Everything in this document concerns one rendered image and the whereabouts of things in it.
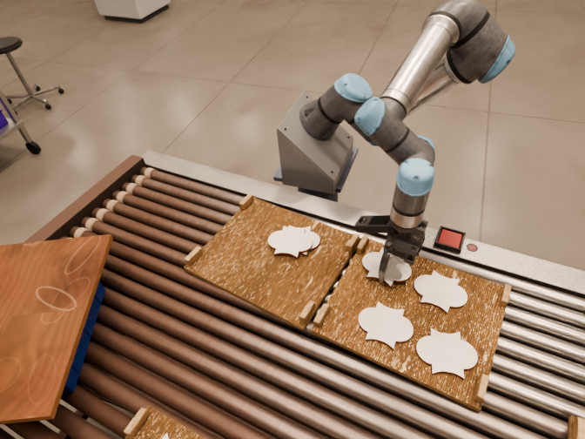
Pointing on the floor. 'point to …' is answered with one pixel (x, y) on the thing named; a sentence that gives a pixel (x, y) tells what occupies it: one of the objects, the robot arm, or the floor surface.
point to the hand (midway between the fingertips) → (386, 266)
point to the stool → (22, 74)
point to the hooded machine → (131, 10)
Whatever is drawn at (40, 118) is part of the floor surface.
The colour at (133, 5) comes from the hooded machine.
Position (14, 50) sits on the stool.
